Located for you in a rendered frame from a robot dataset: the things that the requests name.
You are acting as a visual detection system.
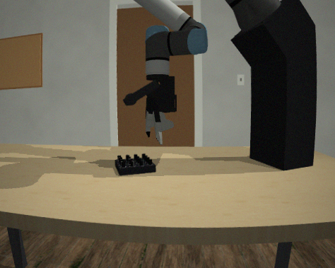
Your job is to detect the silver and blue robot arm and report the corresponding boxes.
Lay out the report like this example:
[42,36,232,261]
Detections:
[123,0,281,105]

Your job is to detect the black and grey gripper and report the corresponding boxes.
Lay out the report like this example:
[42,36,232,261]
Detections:
[146,74,177,145]

